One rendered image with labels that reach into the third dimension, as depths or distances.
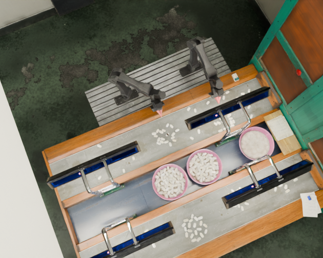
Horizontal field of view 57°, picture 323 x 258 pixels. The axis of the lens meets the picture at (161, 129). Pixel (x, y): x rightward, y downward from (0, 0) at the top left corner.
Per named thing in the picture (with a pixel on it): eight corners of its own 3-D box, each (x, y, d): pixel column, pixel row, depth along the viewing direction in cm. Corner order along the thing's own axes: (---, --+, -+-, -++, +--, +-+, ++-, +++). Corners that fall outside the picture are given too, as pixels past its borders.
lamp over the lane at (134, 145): (48, 177, 194) (44, 176, 187) (136, 140, 200) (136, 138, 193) (52, 189, 192) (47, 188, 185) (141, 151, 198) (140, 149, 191)
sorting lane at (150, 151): (49, 165, 228) (48, 164, 226) (258, 77, 246) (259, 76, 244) (62, 201, 221) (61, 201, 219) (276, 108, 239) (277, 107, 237)
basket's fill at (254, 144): (234, 138, 236) (236, 136, 231) (259, 127, 239) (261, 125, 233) (247, 164, 231) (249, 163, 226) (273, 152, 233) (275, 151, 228)
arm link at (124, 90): (133, 92, 238) (118, 70, 209) (129, 99, 237) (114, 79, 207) (126, 90, 240) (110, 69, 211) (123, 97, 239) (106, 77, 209)
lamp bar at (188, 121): (183, 120, 203) (184, 117, 196) (264, 86, 209) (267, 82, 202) (188, 131, 201) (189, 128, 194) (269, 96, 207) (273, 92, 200)
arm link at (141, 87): (154, 84, 210) (114, 64, 204) (148, 95, 208) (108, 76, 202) (149, 89, 221) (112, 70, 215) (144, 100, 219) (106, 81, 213)
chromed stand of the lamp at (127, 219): (110, 224, 221) (98, 228, 178) (136, 213, 223) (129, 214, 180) (120, 249, 216) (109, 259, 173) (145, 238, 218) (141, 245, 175)
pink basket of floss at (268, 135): (231, 154, 234) (234, 152, 225) (243, 124, 240) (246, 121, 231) (263, 168, 231) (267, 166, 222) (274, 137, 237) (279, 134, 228)
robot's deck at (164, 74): (85, 93, 253) (84, 91, 249) (210, 39, 265) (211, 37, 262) (127, 191, 232) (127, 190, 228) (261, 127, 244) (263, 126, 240)
